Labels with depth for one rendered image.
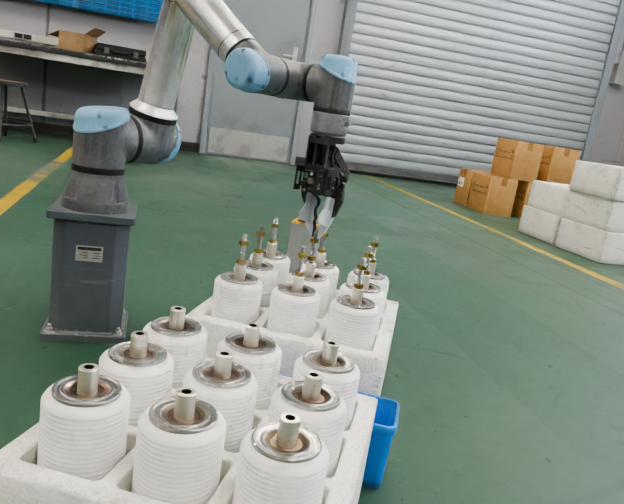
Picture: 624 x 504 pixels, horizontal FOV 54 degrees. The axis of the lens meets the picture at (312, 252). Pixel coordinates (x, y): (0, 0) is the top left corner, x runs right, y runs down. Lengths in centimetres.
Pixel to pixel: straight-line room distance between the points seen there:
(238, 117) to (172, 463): 581
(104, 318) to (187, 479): 86
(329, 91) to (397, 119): 554
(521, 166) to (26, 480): 469
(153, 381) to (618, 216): 331
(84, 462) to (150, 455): 9
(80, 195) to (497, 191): 400
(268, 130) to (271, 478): 589
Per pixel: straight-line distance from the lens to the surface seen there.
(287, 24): 649
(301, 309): 116
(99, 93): 636
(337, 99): 122
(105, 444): 74
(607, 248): 384
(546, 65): 755
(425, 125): 689
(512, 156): 511
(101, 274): 147
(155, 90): 152
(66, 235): 146
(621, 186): 381
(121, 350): 86
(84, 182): 146
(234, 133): 639
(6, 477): 76
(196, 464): 69
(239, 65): 116
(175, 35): 150
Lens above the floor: 60
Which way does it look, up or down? 13 degrees down
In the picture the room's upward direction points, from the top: 9 degrees clockwise
